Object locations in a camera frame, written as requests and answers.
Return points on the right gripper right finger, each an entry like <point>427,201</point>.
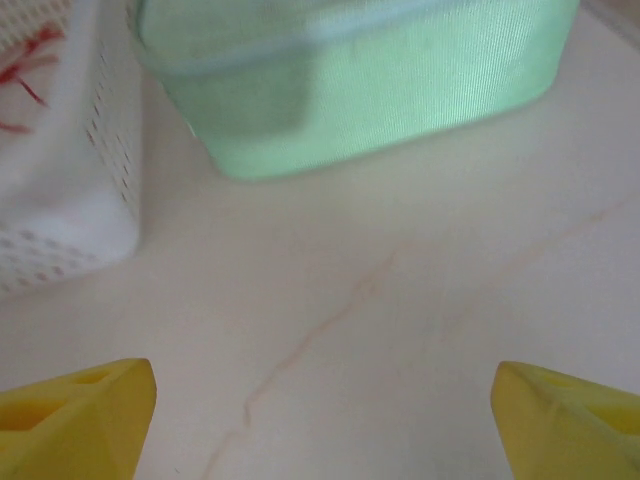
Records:
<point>575,435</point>

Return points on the white plastic basket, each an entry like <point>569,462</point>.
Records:
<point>65,210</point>

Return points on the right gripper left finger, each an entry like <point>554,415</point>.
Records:
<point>75,430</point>

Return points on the pale green lidded container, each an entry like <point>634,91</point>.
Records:
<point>375,85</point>

